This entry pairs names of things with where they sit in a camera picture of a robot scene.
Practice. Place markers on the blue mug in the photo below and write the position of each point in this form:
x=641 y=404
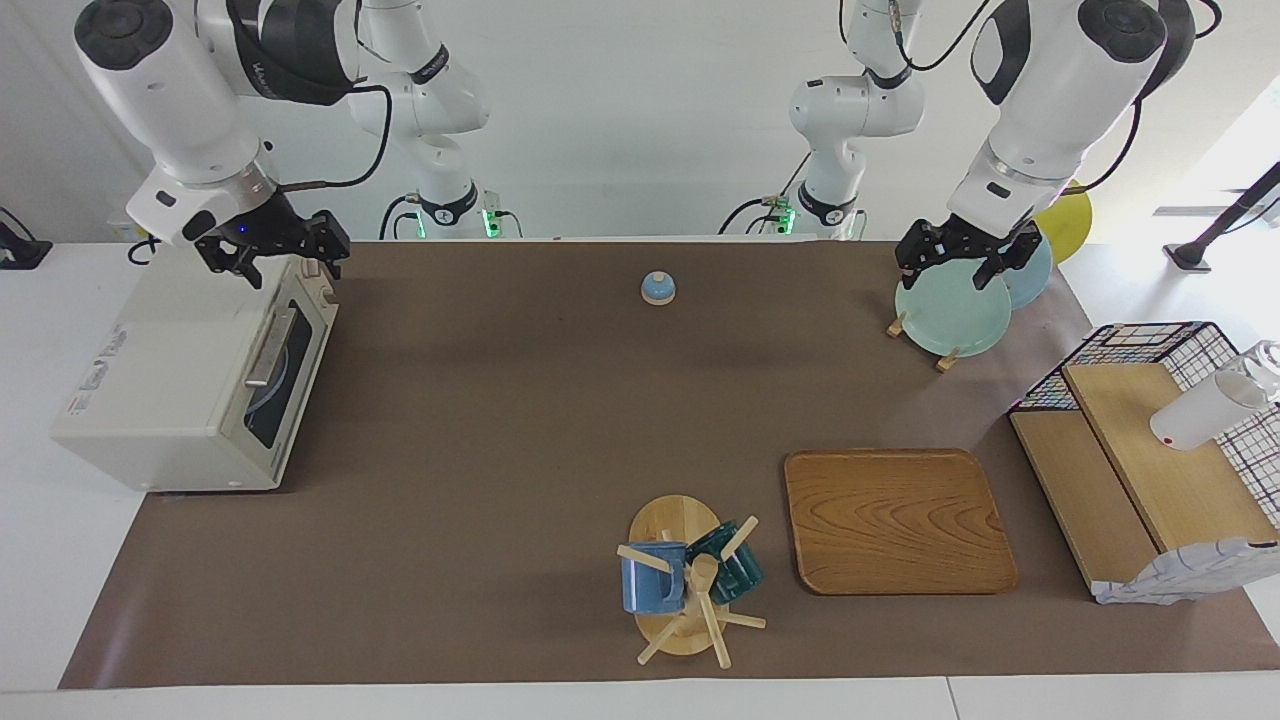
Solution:
x=650 y=585

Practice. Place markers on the wooden mug tree stand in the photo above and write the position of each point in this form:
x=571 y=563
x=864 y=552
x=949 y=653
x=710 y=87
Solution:
x=675 y=520

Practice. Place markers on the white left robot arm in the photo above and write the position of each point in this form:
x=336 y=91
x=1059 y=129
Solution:
x=1060 y=90

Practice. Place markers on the brown table mat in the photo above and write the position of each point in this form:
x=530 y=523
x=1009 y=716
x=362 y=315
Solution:
x=500 y=450

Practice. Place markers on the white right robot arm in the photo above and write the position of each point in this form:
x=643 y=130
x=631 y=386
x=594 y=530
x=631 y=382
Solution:
x=170 y=90

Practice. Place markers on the light blue racked plate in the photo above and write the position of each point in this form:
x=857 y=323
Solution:
x=1035 y=280

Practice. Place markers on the yellow plate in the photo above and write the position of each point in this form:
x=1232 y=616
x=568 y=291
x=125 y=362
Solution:
x=1070 y=225

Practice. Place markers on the wooden plate rack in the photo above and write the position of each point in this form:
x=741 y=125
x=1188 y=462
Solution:
x=946 y=362

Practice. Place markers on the white patterned cloth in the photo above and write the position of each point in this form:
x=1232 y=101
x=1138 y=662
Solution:
x=1190 y=575

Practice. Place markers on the small blue call bell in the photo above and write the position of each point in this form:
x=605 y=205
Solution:
x=658 y=290

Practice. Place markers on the white cup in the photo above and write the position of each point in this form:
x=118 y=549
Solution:
x=1200 y=415

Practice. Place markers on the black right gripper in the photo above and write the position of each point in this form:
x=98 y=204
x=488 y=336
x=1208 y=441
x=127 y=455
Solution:
x=280 y=235

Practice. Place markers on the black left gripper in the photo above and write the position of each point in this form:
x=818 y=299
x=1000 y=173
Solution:
x=965 y=242

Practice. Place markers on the black camera stand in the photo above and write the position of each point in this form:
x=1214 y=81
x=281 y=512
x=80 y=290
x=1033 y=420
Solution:
x=1225 y=220

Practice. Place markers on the brown wooden tray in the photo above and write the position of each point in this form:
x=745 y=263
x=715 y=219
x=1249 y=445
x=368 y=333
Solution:
x=900 y=520

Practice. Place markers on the beige toaster oven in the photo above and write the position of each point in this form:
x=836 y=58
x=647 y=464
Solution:
x=160 y=360

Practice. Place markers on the wooden step shelf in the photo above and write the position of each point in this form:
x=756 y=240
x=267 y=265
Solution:
x=1150 y=470

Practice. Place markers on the dark green mug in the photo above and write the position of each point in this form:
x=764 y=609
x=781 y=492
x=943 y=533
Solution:
x=735 y=570

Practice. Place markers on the pale green plate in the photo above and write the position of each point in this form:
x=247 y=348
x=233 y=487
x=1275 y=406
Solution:
x=950 y=315

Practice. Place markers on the white power strip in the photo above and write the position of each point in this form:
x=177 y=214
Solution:
x=120 y=230

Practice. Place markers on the black clamp mount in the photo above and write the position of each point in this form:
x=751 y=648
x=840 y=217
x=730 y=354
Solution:
x=20 y=250

